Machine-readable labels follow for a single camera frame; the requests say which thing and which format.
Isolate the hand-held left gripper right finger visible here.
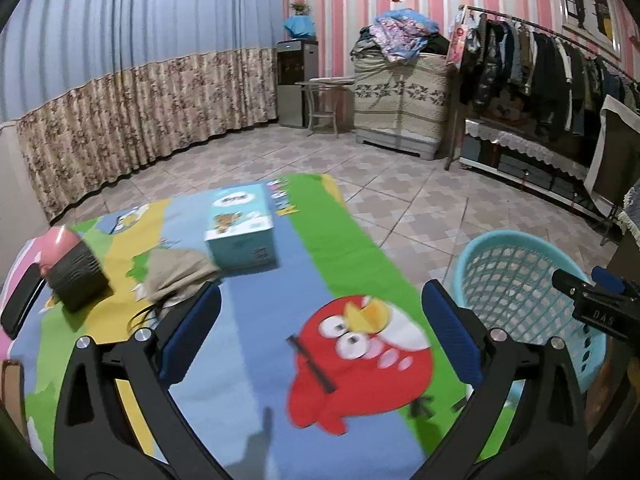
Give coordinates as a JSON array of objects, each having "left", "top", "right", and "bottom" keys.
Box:
[{"left": 410, "top": 280, "right": 591, "bottom": 480}]

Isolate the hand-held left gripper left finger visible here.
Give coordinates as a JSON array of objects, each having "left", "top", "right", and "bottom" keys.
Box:
[{"left": 52, "top": 282, "right": 228, "bottom": 480}]

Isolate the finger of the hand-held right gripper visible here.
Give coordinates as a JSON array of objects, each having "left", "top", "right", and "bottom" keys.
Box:
[
  {"left": 592, "top": 266, "right": 640, "bottom": 303},
  {"left": 552, "top": 269, "right": 640, "bottom": 342}
]

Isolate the light blue plastic basket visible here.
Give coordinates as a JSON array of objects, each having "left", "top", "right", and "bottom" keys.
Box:
[{"left": 447, "top": 230, "right": 608, "bottom": 393}]

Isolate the beige cloth pouch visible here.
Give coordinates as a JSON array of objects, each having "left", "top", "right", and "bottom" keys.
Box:
[{"left": 130, "top": 247, "right": 221, "bottom": 333}]

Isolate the cartoon bird printed blanket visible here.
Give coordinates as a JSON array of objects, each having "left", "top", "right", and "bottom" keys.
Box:
[{"left": 0, "top": 172, "right": 518, "bottom": 480}]

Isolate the light blue tissue box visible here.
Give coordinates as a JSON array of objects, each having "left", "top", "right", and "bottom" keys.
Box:
[{"left": 204, "top": 183, "right": 279, "bottom": 273}]

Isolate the cream edged dark panel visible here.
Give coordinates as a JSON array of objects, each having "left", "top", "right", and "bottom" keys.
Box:
[{"left": 584, "top": 94, "right": 640, "bottom": 208}]

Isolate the dark ribbed cup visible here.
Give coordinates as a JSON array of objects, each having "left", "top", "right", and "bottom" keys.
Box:
[{"left": 47, "top": 242, "right": 112, "bottom": 313}]

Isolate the pink bowl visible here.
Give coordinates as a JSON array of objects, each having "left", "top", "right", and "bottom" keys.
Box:
[{"left": 39, "top": 226, "right": 83, "bottom": 276}]

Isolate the low shelf with lace cloth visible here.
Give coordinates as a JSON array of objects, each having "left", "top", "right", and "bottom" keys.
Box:
[{"left": 459, "top": 117, "right": 608, "bottom": 221}]

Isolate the black flat case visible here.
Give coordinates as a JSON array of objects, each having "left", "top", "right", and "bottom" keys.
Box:
[{"left": 0, "top": 262, "right": 47, "bottom": 340}]

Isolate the brown wooden board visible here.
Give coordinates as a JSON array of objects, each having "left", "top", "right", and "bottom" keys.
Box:
[{"left": 0, "top": 360, "right": 26, "bottom": 441}]

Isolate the row of hanging clothes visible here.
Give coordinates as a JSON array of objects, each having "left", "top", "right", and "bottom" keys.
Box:
[{"left": 447, "top": 7, "right": 640, "bottom": 138}]

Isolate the cloth covered cabinet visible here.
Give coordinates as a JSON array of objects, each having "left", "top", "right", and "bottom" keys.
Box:
[{"left": 352, "top": 52, "right": 451, "bottom": 161}]

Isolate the blue and floral curtain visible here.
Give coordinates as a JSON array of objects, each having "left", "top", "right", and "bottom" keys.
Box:
[{"left": 0, "top": 0, "right": 281, "bottom": 226}]

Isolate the grey water dispenser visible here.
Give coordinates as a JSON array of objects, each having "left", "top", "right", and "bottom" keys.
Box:
[{"left": 276, "top": 39, "right": 321, "bottom": 128}]

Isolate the small metal side table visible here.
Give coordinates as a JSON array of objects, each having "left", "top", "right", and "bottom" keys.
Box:
[{"left": 295, "top": 76, "right": 357, "bottom": 138}]

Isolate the pink hanging bag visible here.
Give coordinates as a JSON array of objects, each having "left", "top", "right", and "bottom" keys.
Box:
[{"left": 446, "top": 22, "right": 468, "bottom": 68}]

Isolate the metal clothes rack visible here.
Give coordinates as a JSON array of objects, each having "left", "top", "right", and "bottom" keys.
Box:
[{"left": 445, "top": 5, "right": 640, "bottom": 231}]

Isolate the pile of folded clothes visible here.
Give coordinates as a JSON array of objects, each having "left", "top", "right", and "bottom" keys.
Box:
[{"left": 350, "top": 8, "right": 451, "bottom": 63}]

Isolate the potted plant with blue wrap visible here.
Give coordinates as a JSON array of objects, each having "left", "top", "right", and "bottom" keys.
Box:
[{"left": 282, "top": 1, "right": 318, "bottom": 42}]

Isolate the framed wall picture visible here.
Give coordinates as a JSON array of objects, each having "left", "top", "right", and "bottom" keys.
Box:
[{"left": 555, "top": 0, "right": 623, "bottom": 56}]

